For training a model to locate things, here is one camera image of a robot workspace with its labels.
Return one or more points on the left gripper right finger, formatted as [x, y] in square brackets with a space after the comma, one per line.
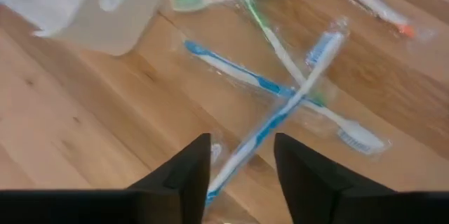
[308, 189]

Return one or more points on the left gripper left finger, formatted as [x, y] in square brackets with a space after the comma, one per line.
[189, 182]

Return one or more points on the blue toothbrush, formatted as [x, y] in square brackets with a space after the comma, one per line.
[266, 129]
[242, 74]

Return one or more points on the white plastic bin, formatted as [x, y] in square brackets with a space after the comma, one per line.
[105, 24]

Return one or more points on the orange toothbrush in clear wrapper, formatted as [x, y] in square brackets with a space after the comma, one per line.
[375, 6]

